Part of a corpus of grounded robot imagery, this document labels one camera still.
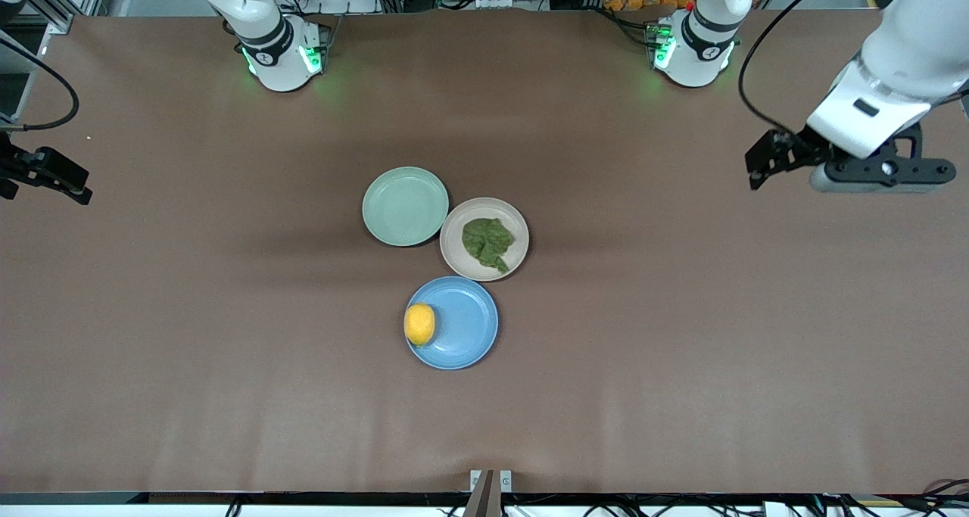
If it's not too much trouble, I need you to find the green lettuce leaf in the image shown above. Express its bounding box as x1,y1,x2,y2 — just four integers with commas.
461,217,516,275

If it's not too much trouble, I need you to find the yellow lemon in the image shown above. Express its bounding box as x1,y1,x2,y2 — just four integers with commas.
403,303,438,348

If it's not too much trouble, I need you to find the beige plate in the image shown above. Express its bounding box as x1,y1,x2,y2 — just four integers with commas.
440,197,530,282

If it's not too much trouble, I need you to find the green plate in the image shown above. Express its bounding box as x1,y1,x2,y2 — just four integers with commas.
361,167,450,248

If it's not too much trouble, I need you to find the blue plate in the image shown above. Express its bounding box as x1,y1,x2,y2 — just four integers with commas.
404,276,500,371

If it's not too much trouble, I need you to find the table cover sheet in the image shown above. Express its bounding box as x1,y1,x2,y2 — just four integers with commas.
0,10,969,497

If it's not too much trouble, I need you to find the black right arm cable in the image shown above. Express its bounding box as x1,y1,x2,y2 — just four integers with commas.
0,30,81,132

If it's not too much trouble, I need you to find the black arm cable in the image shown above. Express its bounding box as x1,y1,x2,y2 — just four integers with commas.
737,0,865,138
0,30,81,132

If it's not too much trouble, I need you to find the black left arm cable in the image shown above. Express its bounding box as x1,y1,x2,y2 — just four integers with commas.
737,0,865,138

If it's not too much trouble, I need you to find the aluminium frame profile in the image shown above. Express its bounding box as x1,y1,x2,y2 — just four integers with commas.
0,0,74,35

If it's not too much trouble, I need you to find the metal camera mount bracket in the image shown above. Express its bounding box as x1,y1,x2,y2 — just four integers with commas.
463,469,514,517

